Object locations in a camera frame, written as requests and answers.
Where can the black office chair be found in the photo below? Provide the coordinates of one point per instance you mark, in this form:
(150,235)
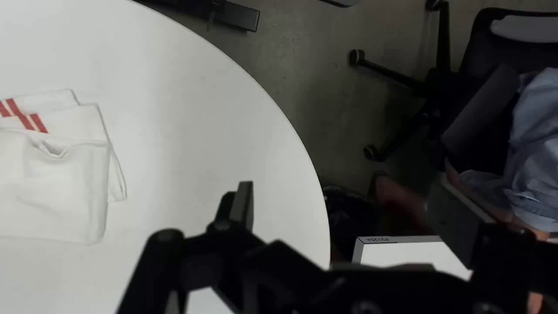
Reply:
(406,80)

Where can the person in blue shirt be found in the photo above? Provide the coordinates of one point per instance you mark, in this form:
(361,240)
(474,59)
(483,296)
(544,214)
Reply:
(534,146)

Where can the white towel with red stripes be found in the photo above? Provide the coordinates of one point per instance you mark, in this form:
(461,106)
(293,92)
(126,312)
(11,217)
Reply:
(58,186)

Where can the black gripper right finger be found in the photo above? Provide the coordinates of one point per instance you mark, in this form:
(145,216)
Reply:
(511,268)

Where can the white flat box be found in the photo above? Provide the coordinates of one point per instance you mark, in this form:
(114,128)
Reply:
(401,254)

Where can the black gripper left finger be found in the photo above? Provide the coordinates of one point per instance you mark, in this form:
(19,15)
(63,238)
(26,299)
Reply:
(232,268)

